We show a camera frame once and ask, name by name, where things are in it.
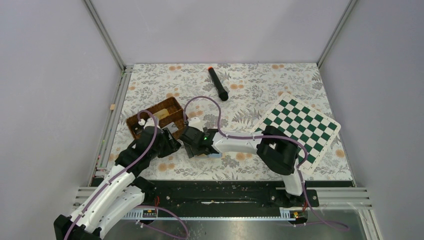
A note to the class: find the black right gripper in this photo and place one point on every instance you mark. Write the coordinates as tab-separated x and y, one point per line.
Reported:
189	150

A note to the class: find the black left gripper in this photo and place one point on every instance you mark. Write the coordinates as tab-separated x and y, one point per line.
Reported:
171	145

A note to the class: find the beige leather card holder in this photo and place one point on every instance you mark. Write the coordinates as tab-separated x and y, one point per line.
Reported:
210	156

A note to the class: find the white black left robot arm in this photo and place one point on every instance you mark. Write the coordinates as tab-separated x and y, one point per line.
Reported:
121	190

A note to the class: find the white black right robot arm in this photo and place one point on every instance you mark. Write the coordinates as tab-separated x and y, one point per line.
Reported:
279	152

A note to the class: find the silver card in basket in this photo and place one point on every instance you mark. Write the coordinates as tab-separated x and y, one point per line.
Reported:
172	127

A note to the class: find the black card in basket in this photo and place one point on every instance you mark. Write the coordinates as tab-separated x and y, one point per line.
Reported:
137	128

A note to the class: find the gold card in basket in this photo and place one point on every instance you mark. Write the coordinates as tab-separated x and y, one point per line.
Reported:
161	114

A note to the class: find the brown woven divided basket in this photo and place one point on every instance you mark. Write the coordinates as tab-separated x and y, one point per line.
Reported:
176	116

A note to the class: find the black microphone orange tip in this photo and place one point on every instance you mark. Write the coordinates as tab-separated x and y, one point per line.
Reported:
222	93

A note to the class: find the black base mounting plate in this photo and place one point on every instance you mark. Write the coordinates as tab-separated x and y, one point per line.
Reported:
213	199

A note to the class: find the green white chessboard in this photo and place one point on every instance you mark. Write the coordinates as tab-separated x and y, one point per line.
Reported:
301	122

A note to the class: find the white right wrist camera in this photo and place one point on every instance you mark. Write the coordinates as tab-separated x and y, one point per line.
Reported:
196	122

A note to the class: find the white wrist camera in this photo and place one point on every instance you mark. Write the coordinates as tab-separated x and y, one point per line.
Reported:
150	122
196	122

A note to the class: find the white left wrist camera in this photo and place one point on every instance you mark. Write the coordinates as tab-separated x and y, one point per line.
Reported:
150	122

